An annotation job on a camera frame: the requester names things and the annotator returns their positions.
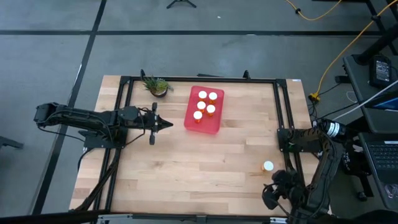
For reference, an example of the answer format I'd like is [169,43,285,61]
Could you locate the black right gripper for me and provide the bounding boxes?
[262,170,308,210]

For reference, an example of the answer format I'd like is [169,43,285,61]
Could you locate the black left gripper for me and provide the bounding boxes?
[117,101,174,146]

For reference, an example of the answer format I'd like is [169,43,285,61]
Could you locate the pink plastic basket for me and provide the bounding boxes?
[183,85,227,137]

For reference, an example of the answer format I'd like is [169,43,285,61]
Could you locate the small potted green plant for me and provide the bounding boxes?
[142,75,174,98]

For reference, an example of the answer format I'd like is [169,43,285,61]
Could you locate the black laptop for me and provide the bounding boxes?
[357,79,398,210]

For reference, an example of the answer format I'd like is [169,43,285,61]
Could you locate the black tripod legs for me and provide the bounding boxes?
[166,0,197,9]

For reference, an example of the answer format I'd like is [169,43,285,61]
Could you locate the dark grey desk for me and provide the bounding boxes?
[341,54,398,212]

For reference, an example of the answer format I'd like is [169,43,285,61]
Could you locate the grey furniture foot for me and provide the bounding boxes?
[0,136,25,151]

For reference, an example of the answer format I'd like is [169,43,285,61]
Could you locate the black power adapter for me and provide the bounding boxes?
[369,55,393,88]

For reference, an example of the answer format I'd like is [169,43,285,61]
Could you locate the black stand base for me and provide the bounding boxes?
[354,0,398,66]

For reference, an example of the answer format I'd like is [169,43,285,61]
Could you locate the black aluminium table frame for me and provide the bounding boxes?
[71,68,332,224]

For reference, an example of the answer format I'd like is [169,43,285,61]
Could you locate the yellow extension cable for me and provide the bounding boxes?
[308,0,398,103]
[285,0,343,22]

